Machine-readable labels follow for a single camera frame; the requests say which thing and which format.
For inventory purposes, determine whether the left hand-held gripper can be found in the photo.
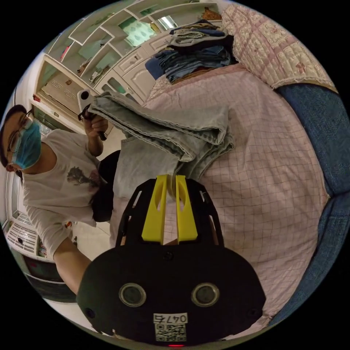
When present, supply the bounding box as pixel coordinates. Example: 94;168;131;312
77;105;108;141

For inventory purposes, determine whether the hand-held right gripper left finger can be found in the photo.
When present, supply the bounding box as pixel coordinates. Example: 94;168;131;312
141;174;168;244

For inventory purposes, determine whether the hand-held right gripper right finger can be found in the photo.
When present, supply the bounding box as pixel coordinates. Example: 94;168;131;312
175;175;198;245

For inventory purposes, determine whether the light blue denim skirt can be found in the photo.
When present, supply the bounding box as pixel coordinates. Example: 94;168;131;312
89;91;235;204

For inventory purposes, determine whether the person's right forearm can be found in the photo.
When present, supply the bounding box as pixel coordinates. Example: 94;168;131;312
52;236;93;296

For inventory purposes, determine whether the person's left forearm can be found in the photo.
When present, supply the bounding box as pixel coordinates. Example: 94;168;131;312
87;133;105;158

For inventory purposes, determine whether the person's left hand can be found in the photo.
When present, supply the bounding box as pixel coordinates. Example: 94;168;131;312
84;116;109;138

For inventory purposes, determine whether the white cupboard with shelves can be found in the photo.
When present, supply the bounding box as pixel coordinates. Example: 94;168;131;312
35;0;228;116

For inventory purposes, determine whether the person's body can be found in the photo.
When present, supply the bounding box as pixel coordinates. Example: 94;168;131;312
0;105;121;257

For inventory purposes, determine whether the pile of clothes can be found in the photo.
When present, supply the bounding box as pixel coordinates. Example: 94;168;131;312
145;19;239;84

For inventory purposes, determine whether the blue padded headboard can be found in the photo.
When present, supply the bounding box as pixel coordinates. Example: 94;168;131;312
269;83;350;328

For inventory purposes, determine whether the pink patchwork quilted blanket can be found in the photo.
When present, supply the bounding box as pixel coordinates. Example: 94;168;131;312
221;4;338;92

